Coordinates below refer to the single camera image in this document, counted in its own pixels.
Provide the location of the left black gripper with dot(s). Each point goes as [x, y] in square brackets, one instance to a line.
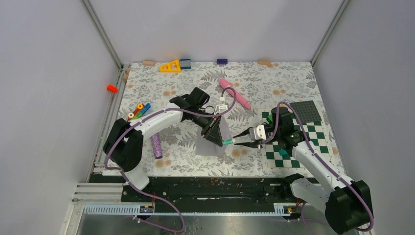
[212, 131]

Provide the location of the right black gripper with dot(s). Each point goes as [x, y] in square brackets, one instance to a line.
[250, 144]

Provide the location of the small green white bottle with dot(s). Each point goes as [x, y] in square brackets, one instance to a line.
[227, 142]

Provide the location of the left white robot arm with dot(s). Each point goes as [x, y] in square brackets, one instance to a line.
[124, 143]

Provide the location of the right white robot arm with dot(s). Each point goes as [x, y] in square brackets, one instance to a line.
[345, 203]

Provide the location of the lego toy on chessboard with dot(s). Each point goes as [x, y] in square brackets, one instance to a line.
[269, 119]

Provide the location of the floral table mat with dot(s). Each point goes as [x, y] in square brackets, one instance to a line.
[261, 86]

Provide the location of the pink toy microphone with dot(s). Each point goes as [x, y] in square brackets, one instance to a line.
[239, 98]

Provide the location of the purple glitter microphone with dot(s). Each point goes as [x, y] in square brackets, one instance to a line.
[156, 145]

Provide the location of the dark purple lego brick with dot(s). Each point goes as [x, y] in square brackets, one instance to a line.
[222, 61]

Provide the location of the blue grey lego brick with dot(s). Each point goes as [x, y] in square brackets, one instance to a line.
[185, 64]

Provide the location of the colourful lego toy stack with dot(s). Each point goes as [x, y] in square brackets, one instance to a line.
[140, 110]

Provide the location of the wooden block right back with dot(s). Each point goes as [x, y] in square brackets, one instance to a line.
[265, 63]

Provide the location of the wooden block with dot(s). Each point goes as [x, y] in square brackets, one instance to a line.
[148, 63]
[265, 63]

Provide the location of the yellow triangle toy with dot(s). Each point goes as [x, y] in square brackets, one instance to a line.
[173, 66]

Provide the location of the wooden block left back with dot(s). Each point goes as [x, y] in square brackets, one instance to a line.
[148, 63]

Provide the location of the orange red cylinder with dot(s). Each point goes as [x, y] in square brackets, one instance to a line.
[112, 89]

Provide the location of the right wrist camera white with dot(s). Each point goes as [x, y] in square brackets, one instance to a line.
[259, 133]

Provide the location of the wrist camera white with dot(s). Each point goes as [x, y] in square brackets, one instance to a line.
[221, 107]
[259, 133]

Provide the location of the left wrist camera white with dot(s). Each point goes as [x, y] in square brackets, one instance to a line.
[221, 107]

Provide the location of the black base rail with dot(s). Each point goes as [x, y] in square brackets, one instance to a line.
[220, 194]

